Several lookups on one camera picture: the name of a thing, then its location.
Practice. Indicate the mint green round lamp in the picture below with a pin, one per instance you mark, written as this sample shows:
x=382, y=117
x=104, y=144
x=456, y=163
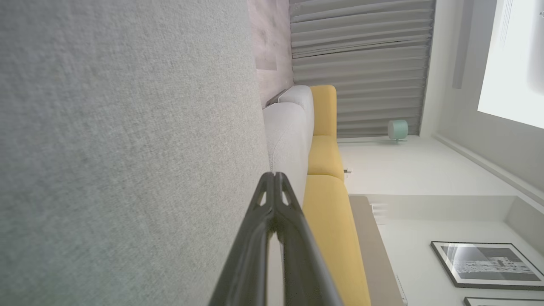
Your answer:
x=397, y=129

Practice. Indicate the grey pleated curtain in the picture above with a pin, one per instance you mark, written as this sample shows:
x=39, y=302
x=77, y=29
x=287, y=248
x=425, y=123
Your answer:
x=361, y=63

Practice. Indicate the black framed grey picture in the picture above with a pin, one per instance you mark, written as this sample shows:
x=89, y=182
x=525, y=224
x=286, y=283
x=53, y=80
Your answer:
x=488, y=263

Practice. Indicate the short yellow sofa back cushion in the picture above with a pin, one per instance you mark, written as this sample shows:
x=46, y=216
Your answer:
x=324, y=110
x=325, y=157

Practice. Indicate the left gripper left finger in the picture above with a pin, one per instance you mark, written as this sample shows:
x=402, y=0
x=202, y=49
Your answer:
x=250, y=255

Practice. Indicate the beige wooden panel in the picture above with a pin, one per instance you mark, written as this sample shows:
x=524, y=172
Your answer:
x=369, y=246

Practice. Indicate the bright window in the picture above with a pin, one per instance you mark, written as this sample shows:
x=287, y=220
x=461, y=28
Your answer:
x=518, y=63

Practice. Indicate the long yellow sofa back cushion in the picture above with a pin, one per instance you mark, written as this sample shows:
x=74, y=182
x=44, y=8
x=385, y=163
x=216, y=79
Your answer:
x=335, y=246

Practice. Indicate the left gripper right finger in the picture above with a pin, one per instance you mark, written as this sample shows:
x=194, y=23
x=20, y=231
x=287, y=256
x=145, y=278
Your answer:
x=301, y=263

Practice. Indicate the large grey sofa seat cushion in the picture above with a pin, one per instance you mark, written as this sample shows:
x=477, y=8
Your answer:
x=127, y=148

